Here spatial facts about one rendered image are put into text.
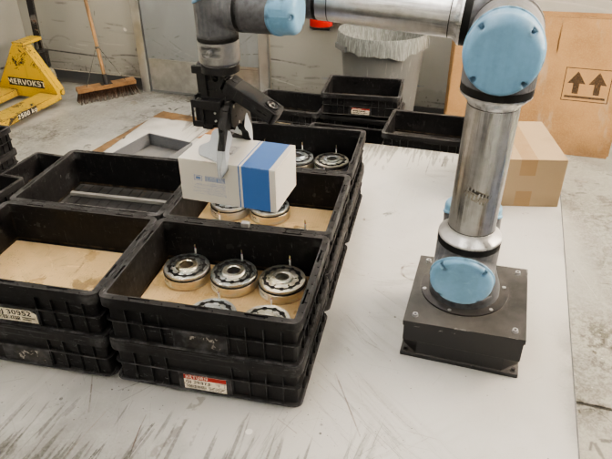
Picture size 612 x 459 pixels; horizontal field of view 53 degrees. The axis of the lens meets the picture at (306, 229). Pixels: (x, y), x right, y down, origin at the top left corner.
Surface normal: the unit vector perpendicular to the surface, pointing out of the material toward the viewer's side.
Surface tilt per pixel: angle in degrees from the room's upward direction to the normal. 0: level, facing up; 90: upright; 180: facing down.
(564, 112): 74
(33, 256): 0
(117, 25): 90
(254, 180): 90
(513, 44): 83
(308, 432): 0
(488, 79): 84
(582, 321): 0
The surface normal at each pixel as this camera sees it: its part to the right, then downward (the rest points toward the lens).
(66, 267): 0.00, -0.85
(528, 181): -0.06, 0.53
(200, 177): -0.30, 0.51
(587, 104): -0.32, 0.28
